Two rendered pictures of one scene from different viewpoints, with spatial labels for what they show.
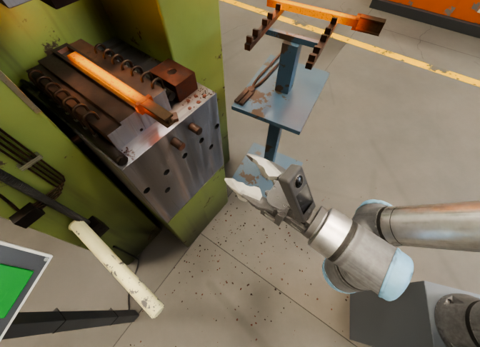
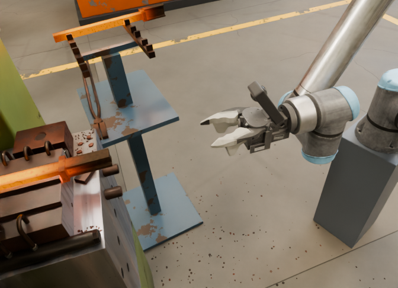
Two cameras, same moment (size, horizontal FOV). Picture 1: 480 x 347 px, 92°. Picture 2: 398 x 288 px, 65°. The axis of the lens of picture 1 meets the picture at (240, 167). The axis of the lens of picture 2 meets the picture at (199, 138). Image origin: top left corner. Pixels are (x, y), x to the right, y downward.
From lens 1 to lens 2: 0.43 m
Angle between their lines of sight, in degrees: 35
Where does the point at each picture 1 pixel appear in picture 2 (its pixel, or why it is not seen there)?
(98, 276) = not seen: outside the picture
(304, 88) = (140, 90)
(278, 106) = (138, 114)
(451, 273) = not seen: hidden behind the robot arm
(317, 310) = (315, 258)
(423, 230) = (326, 73)
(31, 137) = not seen: outside the picture
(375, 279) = (344, 106)
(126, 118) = (61, 193)
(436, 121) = (218, 70)
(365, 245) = (323, 96)
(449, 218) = (329, 54)
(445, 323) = (373, 141)
